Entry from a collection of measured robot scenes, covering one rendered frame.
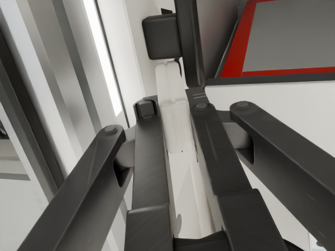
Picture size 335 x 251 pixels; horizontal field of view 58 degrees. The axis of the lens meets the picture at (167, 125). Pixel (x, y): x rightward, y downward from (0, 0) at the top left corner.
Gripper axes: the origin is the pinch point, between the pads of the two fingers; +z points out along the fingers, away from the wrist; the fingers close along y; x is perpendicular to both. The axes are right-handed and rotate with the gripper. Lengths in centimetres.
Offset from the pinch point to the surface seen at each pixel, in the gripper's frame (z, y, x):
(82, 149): -3.2, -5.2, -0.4
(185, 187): 11.5, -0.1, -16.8
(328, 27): 37.7, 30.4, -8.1
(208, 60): 31.6, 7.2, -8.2
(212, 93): 17.2, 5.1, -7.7
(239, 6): 90, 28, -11
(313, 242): 9.7, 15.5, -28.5
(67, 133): -3.3, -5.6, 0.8
